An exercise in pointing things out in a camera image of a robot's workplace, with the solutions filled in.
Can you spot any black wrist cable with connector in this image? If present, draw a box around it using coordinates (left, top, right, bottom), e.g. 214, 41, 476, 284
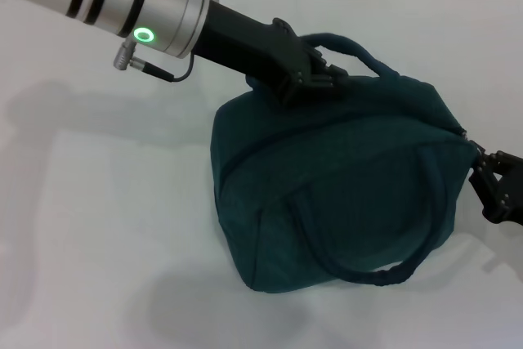
113, 38, 195, 83

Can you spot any dark teal fabric lunch bag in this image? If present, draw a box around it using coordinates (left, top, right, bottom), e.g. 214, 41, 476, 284
212, 32, 477, 295

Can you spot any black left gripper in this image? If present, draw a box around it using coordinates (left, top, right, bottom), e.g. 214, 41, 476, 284
190, 0, 349, 108

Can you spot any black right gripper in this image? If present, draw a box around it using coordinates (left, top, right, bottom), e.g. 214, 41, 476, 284
468, 147, 523, 228

